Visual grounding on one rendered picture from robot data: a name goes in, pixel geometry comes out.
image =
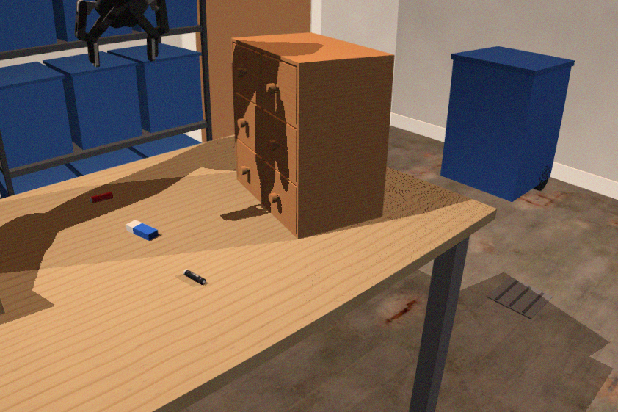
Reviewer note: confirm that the small orange wooden chest of drawers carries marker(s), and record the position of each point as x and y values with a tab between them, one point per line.
344	94

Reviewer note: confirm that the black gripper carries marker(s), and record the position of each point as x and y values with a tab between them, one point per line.
119	13

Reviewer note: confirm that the blue and white eraser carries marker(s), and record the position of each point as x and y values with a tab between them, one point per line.
142	230

